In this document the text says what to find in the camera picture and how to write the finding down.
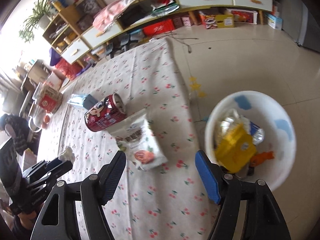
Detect black pedal device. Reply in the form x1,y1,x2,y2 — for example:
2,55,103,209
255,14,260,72
118,34,138,53

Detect yellow wrapper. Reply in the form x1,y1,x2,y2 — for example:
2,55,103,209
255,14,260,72
215,123,258,174

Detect black floor cable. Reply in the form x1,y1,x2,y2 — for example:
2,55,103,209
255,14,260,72
172,36,201,53

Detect red flat box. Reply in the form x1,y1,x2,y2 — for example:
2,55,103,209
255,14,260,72
142,19,176,37

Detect white plastic bucket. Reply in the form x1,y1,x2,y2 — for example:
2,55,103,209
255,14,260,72
204,90,296,192

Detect brown cardboard box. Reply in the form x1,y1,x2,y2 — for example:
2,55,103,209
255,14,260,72
26,59,51,81

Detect red and white crate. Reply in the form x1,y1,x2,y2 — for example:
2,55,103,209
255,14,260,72
226,8,258,25

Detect yellow cartoon cardboard box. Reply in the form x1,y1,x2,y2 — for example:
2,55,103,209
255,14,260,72
198,10,236,30

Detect wooden shelf unit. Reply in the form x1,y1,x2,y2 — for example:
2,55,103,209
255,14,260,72
42,0,123,65

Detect yellow star floor stickers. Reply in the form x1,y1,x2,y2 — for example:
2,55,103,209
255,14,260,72
188,76,208,98

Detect clear glass pitcher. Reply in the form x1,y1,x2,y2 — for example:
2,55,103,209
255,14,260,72
28,104,47,132

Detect purple bag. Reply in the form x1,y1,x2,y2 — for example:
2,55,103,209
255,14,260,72
49,47,63,66

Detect green potted plant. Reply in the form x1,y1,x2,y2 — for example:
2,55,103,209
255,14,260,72
19,0,53,43

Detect grey refrigerator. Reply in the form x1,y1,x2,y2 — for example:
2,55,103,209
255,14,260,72
295,0,320,50

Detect orange wrapper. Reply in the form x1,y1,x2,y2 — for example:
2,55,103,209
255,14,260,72
250,150,275,167

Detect blue tissue box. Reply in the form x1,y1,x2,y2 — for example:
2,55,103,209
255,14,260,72
246,121,265,146

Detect blue and white box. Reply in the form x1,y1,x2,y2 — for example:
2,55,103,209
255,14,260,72
265,12,283,30

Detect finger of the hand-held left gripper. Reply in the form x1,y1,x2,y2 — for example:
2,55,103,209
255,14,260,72
27,160,74,193
23,158,66,178

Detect person's left hand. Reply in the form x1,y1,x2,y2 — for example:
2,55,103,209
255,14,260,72
14,210,40,234

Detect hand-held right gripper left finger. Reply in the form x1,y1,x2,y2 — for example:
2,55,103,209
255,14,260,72
30,151,127,240

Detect white snack pouch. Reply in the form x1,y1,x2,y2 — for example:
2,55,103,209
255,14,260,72
107,109,169,172

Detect light blue packet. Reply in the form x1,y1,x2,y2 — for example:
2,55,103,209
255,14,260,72
67,93,97,110

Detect pink cloth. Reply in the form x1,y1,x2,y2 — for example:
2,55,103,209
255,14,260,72
92,0,186,30

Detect dark patterned cloth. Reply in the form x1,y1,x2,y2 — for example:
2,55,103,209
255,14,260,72
0,113,31,156

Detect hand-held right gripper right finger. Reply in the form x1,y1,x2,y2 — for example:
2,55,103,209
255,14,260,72
195,150,292,240

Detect glass jar with red label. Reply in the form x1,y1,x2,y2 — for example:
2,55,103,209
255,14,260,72
32,83,63,113

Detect small white tissue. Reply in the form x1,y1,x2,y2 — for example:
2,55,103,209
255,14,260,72
58,147,76,162

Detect cherry print tablecloth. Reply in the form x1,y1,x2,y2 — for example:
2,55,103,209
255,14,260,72
37,38,221,240

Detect red bag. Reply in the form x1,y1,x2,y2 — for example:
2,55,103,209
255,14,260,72
54,58,83,80

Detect dark framed picture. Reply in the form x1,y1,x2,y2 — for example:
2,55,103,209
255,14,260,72
74,0,101,18

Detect white plastic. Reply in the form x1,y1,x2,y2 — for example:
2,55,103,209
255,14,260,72
215,108,251,143

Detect red cartoon drink can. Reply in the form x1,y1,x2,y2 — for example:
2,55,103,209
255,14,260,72
84,93,126,132

